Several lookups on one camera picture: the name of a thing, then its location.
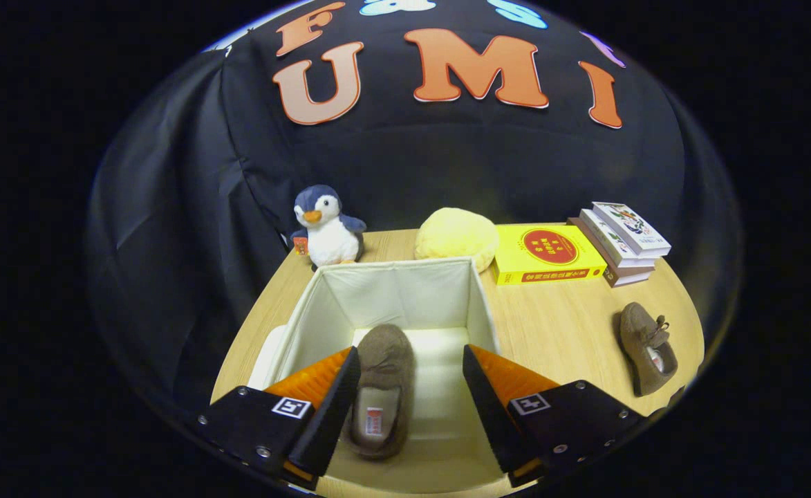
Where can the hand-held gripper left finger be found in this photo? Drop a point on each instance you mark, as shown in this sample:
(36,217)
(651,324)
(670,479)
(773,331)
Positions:
(332,415)

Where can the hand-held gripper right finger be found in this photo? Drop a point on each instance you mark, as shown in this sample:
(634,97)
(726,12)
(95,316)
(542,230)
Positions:
(491,415)

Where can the brown fuzzy shoe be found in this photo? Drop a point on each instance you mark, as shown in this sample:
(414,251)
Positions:
(384,353)
(637,332)

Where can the cream fabric storage box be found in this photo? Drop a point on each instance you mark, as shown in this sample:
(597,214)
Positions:
(391,290)

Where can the yellow book with red circle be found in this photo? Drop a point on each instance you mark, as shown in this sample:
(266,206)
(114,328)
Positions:
(550,252)

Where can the penguin plush toy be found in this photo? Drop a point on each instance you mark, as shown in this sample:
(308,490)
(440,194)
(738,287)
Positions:
(329,238)

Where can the yellow round plush cushion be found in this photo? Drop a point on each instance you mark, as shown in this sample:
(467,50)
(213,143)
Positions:
(457,238)

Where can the brown book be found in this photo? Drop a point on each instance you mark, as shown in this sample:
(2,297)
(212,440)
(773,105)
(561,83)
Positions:
(616,275)

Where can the white book with green print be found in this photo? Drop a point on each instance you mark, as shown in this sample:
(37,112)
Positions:
(609,241)

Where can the black backdrop cloth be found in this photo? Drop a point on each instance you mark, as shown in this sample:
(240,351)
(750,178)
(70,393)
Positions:
(446,166)

